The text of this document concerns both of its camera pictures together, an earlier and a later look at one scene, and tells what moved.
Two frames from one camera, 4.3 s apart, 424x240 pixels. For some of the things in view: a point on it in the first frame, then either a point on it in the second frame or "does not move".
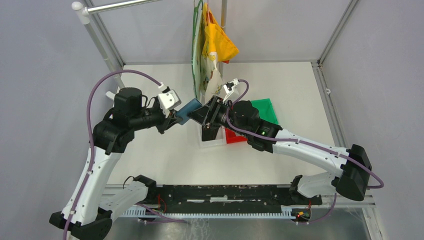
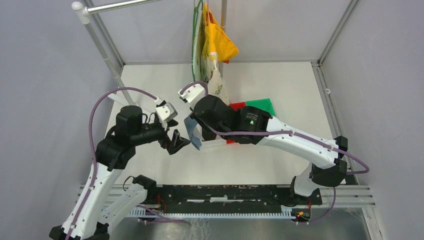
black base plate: [224, 198] does not move
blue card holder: [183, 111] -> [195, 132]
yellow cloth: [215, 40] does not move
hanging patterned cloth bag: [207, 77] does not move
